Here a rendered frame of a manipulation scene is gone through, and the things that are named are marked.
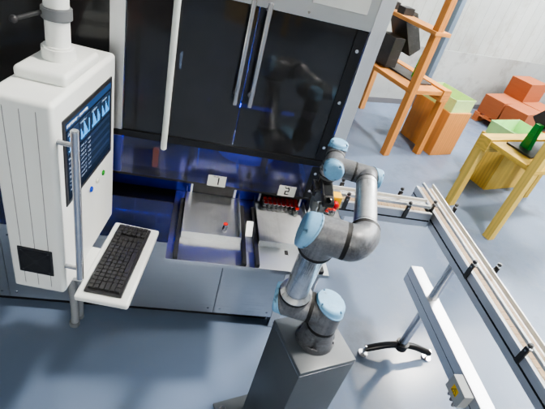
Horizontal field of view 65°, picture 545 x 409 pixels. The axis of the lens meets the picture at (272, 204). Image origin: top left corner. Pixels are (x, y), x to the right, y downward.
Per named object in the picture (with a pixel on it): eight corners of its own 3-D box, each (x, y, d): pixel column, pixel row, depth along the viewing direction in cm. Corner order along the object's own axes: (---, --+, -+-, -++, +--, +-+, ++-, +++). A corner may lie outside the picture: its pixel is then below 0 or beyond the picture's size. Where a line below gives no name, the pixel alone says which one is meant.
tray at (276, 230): (253, 200, 218) (255, 195, 216) (302, 207, 223) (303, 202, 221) (257, 246, 191) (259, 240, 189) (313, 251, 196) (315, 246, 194)
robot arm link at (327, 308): (336, 340, 158) (348, 316, 150) (301, 329, 158) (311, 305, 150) (337, 315, 168) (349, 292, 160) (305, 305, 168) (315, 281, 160)
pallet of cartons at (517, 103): (511, 114, 776) (534, 75, 734) (556, 142, 708) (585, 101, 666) (461, 112, 720) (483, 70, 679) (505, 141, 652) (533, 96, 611)
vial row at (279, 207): (261, 207, 215) (263, 200, 212) (295, 212, 219) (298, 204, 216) (262, 210, 213) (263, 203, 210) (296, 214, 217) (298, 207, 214)
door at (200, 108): (122, 127, 181) (128, -25, 148) (231, 144, 191) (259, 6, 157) (122, 127, 181) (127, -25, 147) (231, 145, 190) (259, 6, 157)
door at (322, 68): (233, 145, 191) (260, 6, 157) (323, 160, 200) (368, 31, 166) (233, 145, 190) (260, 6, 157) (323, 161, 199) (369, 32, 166)
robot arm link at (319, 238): (304, 329, 160) (350, 245, 119) (266, 316, 160) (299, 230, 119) (310, 300, 168) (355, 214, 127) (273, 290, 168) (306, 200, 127)
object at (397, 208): (311, 213, 228) (319, 189, 219) (306, 196, 240) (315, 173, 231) (426, 229, 242) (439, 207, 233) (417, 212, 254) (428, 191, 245)
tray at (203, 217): (186, 191, 211) (186, 186, 209) (238, 199, 216) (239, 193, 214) (180, 236, 184) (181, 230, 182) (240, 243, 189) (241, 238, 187)
